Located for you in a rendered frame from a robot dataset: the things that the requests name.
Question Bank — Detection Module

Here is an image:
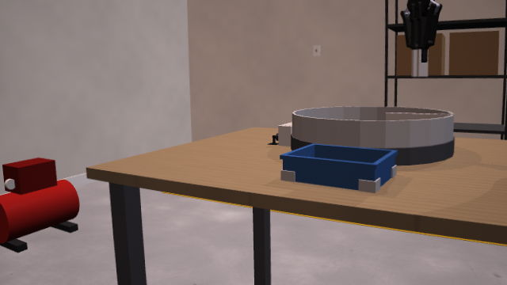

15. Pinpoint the grey round turntable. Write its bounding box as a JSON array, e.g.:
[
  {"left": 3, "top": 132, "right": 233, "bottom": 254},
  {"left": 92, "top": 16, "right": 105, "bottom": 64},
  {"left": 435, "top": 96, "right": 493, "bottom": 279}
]
[{"left": 268, "top": 106, "right": 455, "bottom": 165}]

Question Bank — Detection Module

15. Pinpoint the blue rectangular tray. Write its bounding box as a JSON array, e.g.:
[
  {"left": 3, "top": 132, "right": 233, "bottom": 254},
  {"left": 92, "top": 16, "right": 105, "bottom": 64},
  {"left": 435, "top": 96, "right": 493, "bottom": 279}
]
[{"left": 280, "top": 143, "right": 397, "bottom": 193}]

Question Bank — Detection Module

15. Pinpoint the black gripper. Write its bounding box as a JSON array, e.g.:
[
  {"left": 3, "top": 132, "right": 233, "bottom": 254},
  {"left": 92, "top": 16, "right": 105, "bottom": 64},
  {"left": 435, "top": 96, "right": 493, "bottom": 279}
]
[{"left": 400, "top": 0, "right": 442, "bottom": 77}]

